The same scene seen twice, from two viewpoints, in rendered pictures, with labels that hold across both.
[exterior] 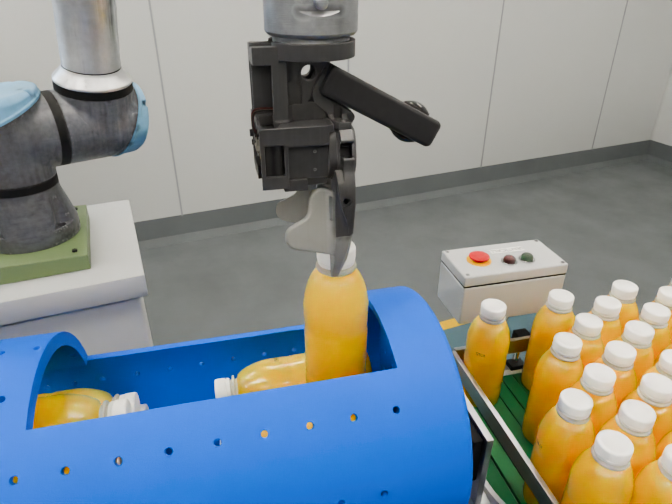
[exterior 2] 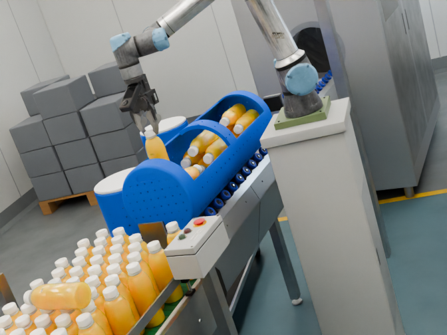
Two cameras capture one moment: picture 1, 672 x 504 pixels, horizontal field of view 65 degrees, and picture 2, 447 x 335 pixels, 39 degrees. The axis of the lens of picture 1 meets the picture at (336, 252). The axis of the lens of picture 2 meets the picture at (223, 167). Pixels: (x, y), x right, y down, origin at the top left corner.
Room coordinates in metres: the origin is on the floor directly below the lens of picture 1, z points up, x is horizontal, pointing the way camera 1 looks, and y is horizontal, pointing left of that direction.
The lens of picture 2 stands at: (2.11, -1.46, 1.80)
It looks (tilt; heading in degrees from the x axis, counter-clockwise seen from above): 18 degrees down; 133
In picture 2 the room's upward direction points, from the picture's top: 18 degrees counter-clockwise
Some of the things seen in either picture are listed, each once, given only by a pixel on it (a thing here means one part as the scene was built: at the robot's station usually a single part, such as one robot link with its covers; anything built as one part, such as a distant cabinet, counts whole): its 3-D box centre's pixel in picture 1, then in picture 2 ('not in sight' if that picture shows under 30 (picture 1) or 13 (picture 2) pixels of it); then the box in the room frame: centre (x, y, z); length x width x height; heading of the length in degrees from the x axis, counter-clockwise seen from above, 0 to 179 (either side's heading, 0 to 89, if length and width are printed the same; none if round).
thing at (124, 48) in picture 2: not in sight; (124, 50); (0.46, 0.02, 1.62); 0.09 x 0.08 x 0.11; 42
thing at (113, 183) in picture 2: not in sight; (123, 179); (-0.07, 0.23, 1.03); 0.28 x 0.28 x 0.01
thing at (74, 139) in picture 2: not in sight; (90, 135); (-2.96, 2.29, 0.59); 1.20 x 0.80 x 1.19; 23
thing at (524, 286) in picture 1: (499, 279); (197, 246); (0.84, -0.31, 1.05); 0.20 x 0.10 x 0.10; 104
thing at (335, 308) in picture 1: (335, 329); (158, 157); (0.46, 0.00, 1.22); 0.07 x 0.07 x 0.19
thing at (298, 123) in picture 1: (304, 113); (140, 93); (0.46, 0.03, 1.46); 0.09 x 0.08 x 0.12; 104
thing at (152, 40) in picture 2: not in sight; (151, 41); (0.52, 0.10, 1.61); 0.11 x 0.11 x 0.08; 42
